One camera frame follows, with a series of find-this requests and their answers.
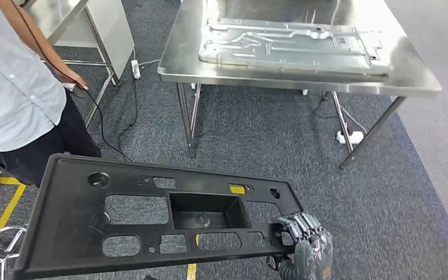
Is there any person's left hand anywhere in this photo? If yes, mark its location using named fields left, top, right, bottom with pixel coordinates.
left=58, top=68, right=90, bottom=92

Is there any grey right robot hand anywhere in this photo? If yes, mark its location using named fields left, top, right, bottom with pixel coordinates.
left=272, top=211, right=334, bottom=280

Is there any white handheld controller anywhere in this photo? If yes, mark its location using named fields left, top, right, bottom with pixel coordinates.
left=62, top=82, right=87, bottom=98

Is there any black plastic plate bracket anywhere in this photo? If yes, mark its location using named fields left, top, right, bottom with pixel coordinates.
left=13, top=153, right=306, bottom=280

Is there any stainless steel workbench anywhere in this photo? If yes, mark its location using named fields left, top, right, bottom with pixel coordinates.
left=157, top=0, right=443, bottom=170

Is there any steel table with white cabinet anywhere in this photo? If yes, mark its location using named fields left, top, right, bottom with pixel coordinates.
left=22, top=0, right=137, bottom=129

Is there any person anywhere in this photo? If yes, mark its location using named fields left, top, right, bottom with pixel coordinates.
left=0, top=0, right=102, bottom=187

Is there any yellow floor tape marking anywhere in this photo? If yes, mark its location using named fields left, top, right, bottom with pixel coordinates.
left=186, top=184, right=246, bottom=280

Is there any black round stool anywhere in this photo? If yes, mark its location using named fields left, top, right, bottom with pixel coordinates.
left=0, top=226, right=29, bottom=280

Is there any stamped sheet metal panel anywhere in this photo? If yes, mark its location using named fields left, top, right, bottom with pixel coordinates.
left=198, top=17, right=394, bottom=77

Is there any black floor cable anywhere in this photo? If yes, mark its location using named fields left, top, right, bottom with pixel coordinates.
left=76, top=90, right=134, bottom=163
left=117, top=77, right=139, bottom=153

